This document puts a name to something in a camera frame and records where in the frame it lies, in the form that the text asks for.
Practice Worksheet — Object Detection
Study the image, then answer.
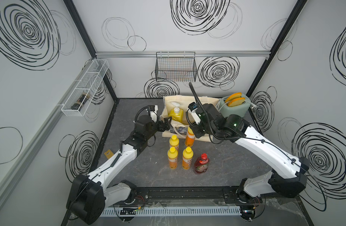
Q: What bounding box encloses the yellow pump dish soap bottle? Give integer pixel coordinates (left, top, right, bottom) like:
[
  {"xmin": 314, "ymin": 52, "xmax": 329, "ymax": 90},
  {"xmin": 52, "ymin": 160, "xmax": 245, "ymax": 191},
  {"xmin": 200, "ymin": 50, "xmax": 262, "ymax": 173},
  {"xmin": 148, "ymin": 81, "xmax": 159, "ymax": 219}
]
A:
[{"xmin": 168, "ymin": 102, "xmax": 184, "ymax": 123}]

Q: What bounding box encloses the orange bottle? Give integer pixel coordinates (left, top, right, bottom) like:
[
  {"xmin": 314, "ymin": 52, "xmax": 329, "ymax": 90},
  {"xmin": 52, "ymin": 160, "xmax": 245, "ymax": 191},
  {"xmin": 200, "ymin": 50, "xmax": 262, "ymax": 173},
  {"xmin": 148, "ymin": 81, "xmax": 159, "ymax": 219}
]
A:
[
  {"xmin": 167, "ymin": 147, "xmax": 178, "ymax": 169},
  {"xmin": 182, "ymin": 147, "xmax": 194, "ymax": 170},
  {"xmin": 169, "ymin": 135, "xmax": 179, "ymax": 151},
  {"xmin": 185, "ymin": 127, "xmax": 195, "ymax": 147}
]

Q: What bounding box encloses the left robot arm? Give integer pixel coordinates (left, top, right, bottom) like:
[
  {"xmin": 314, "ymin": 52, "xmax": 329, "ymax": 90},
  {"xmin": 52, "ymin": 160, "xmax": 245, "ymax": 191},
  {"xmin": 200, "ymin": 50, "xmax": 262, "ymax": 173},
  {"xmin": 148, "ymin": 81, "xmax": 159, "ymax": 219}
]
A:
[{"xmin": 62, "ymin": 115, "xmax": 172, "ymax": 226}]

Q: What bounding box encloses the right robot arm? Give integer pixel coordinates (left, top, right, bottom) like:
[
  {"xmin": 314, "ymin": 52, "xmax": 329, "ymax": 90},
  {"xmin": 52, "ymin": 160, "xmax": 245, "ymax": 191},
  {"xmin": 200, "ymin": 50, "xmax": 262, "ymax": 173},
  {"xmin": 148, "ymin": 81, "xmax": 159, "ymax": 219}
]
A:
[{"xmin": 187, "ymin": 102, "xmax": 310, "ymax": 203}]

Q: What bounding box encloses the mint green toaster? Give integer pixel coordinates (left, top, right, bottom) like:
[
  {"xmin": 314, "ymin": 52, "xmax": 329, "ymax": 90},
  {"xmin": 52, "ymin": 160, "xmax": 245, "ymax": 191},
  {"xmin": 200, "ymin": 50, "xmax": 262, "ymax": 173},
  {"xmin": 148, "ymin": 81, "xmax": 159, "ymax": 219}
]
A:
[{"xmin": 216, "ymin": 94, "xmax": 251, "ymax": 117}]

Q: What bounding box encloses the toast slice front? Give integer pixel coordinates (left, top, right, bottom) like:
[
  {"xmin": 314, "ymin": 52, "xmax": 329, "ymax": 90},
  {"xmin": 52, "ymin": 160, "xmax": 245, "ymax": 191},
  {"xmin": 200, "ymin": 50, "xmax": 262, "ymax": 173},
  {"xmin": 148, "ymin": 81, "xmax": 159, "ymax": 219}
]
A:
[{"xmin": 227, "ymin": 97, "xmax": 245, "ymax": 107}]

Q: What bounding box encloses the toast slice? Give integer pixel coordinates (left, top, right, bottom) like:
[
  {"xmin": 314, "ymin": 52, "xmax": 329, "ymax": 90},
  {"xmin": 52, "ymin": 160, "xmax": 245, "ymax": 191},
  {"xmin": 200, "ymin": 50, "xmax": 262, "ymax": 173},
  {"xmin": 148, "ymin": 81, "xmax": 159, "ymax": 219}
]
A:
[
  {"xmin": 227, "ymin": 97, "xmax": 245, "ymax": 107},
  {"xmin": 225, "ymin": 92, "xmax": 242, "ymax": 103}
]

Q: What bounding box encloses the toast slice rear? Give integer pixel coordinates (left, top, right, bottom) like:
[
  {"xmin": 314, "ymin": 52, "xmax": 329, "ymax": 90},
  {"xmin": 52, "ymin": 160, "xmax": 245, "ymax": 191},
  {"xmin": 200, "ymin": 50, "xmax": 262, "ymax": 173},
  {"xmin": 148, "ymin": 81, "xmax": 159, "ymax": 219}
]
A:
[{"xmin": 225, "ymin": 92, "xmax": 242, "ymax": 103}]

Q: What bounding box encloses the yellow tag object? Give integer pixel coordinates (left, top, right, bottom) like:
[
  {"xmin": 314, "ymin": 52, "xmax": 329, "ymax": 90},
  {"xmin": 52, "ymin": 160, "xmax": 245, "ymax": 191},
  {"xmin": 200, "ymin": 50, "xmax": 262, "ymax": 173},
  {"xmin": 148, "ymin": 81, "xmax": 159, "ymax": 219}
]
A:
[{"xmin": 104, "ymin": 149, "xmax": 114, "ymax": 159}]

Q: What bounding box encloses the dark item in shelf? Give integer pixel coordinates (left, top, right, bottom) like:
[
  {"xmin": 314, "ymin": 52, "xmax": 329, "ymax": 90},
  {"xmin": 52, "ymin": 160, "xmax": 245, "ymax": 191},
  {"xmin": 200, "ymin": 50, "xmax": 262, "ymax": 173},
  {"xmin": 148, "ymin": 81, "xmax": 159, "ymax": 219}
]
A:
[{"xmin": 70, "ymin": 93, "xmax": 90, "ymax": 111}]

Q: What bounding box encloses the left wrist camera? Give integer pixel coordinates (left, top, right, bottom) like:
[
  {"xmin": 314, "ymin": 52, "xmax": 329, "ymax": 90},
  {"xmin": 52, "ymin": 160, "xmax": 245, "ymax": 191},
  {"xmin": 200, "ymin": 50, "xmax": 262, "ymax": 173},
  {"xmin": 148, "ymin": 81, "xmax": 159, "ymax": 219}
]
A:
[{"xmin": 148, "ymin": 105, "xmax": 158, "ymax": 122}]

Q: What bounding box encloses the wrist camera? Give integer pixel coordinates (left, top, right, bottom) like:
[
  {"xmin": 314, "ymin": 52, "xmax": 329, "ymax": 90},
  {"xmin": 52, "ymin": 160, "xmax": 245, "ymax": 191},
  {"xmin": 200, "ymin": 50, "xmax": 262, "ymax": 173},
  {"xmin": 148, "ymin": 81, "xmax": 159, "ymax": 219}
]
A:
[
  {"xmin": 188, "ymin": 102, "xmax": 201, "ymax": 125},
  {"xmin": 148, "ymin": 105, "xmax": 158, "ymax": 122}
]

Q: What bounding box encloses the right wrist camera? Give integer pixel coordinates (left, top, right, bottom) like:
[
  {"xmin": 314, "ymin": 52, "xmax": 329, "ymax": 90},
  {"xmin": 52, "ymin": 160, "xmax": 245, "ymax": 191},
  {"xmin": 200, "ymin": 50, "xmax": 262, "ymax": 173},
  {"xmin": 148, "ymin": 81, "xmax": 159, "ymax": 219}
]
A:
[{"xmin": 188, "ymin": 102, "xmax": 201, "ymax": 125}]

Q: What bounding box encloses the white toaster cable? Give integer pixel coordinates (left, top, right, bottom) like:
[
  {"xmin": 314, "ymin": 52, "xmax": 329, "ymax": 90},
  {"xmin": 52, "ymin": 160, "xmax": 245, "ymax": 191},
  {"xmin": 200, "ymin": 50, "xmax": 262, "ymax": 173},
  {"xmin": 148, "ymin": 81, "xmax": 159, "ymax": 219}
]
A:
[{"xmin": 216, "ymin": 100, "xmax": 258, "ymax": 114}]

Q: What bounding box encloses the black wire wall basket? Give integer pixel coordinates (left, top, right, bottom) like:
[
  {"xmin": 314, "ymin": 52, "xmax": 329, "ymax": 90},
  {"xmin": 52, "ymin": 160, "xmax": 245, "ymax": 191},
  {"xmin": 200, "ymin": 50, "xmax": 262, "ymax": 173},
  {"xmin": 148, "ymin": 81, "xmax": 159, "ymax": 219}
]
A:
[{"xmin": 155, "ymin": 51, "xmax": 197, "ymax": 82}]

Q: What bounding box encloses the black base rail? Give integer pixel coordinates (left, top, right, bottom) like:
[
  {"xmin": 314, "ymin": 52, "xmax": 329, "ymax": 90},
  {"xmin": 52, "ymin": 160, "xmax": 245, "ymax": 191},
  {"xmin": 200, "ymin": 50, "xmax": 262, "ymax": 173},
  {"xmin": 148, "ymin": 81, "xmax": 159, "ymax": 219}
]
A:
[{"xmin": 76, "ymin": 186, "xmax": 298, "ymax": 204}]

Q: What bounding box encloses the grey slotted cable duct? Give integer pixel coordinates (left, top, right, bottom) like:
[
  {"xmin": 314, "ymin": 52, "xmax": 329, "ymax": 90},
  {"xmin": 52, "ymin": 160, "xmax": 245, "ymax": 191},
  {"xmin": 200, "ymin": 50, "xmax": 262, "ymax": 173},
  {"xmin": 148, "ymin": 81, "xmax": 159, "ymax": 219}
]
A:
[{"xmin": 101, "ymin": 206, "xmax": 241, "ymax": 218}]

